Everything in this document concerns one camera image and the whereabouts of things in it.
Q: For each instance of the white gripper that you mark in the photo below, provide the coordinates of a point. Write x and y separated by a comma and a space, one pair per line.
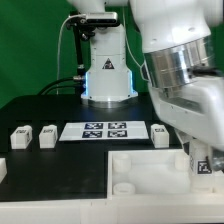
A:
197, 110

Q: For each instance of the white square tabletop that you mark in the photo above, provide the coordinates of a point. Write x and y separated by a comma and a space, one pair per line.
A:
153, 173

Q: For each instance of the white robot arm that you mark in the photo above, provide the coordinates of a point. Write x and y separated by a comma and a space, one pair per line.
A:
175, 45

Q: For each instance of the white sheet with tags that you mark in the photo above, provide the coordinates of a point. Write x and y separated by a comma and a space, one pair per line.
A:
113, 130

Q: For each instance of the white left fence piece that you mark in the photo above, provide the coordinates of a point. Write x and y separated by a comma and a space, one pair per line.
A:
3, 169

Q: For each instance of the white front rail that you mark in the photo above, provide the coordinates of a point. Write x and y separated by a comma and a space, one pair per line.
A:
115, 211

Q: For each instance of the black camera stand pole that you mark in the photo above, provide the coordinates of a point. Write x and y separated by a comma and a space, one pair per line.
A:
80, 64

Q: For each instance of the black camera on stand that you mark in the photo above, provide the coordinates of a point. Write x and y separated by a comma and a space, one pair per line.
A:
101, 19

